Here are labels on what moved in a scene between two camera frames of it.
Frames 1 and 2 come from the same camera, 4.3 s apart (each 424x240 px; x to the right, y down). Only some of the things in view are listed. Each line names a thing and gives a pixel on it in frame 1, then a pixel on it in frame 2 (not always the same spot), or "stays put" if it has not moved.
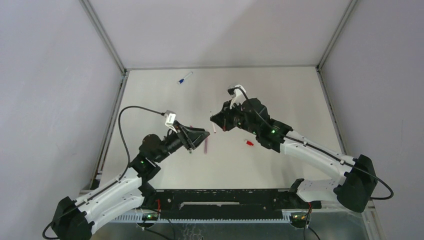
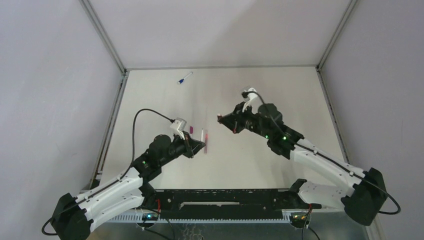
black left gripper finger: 197,132 → 194,143
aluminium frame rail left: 115,101 stays put
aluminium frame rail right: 328,47 stays put
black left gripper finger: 201,138 → 198,148
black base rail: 239,200 stays put
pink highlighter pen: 205,145 stays put
